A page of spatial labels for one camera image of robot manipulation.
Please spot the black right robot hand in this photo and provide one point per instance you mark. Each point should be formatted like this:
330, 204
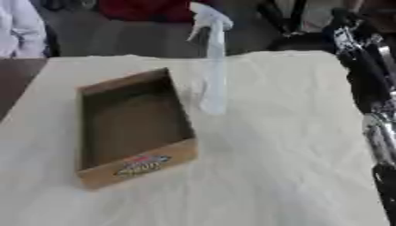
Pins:
365, 77

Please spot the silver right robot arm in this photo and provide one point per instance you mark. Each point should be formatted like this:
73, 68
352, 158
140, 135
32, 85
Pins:
382, 153

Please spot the white spray bottle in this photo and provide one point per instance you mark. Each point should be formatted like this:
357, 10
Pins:
214, 69

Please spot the tan cardboard box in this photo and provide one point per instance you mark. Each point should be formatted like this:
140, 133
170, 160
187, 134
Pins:
131, 129

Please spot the black chair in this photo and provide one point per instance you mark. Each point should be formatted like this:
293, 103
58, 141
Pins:
291, 28

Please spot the person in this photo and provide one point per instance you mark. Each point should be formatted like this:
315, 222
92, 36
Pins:
21, 28
147, 10

